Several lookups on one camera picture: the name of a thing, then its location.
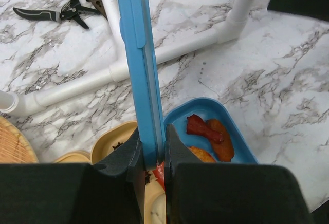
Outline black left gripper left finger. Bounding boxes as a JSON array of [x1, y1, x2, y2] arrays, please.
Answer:
[[1, 131, 145, 223]]

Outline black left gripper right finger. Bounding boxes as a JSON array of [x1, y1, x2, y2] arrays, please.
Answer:
[[164, 125, 313, 223]]

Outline orange chicken wing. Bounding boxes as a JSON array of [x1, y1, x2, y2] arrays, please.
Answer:
[[188, 146, 216, 163]]

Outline red sausage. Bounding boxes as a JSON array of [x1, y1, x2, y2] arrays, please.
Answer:
[[152, 162, 165, 190]]

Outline white steamed bun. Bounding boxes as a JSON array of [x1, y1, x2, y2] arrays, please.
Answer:
[[150, 194, 166, 224]]

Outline brown fried patty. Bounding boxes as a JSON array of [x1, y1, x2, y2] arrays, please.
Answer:
[[206, 119, 235, 162]]

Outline beige lunch box lid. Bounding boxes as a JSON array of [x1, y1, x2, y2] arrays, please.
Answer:
[[54, 151, 91, 164]]

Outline beige lunch box base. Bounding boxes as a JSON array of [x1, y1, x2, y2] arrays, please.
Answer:
[[90, 121, 165, 223]]

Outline blue lunch box base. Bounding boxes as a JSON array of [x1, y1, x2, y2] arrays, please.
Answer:
[[164, 98, 258, 164]]

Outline woven bamboo basket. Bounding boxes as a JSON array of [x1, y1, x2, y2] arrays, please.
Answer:
[[1, 117, 39, 164]]

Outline blue lunch box lid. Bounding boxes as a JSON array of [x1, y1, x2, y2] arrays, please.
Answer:
[[118, 0, 165, 170]]

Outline black sea cucumber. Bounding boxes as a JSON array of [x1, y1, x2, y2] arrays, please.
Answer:
[[112, 142, 151, 184]]

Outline red chili pepper piece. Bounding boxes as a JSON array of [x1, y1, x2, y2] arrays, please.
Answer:
[[186, 114, 224, 144]]

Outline black pruning shears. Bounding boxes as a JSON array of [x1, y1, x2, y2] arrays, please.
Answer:
[[13, 0, 101, 29]]

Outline white PVC pipe frame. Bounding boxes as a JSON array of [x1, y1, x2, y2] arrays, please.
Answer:
[[1, 0, 254, 117]]

